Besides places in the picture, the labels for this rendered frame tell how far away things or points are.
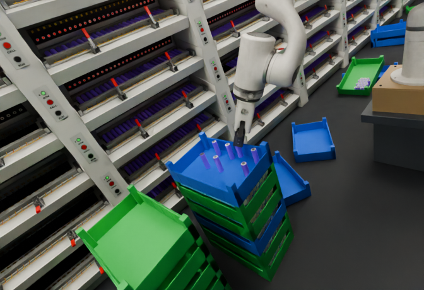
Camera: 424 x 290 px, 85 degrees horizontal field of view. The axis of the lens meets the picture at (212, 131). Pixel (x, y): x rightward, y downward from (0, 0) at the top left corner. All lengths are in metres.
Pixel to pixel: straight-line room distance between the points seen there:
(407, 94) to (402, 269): 0.60
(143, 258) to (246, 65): 0.56
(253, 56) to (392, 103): 0.71
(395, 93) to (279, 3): 0.67
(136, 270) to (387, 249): 0.81
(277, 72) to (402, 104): 0.67
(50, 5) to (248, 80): 0.69
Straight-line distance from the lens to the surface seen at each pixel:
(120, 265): 0.74
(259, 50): 0.58
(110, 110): 0.99
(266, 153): 0.73
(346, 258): 1.03
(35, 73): 0.95
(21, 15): 0.97
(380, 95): 1.15
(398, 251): 1.06
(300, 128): 1.58
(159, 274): 0.62
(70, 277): 1.30
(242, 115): 0.64
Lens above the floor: 0.89
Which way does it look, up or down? 28 degrees down
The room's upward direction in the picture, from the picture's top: 22 degrees counter-clockwise
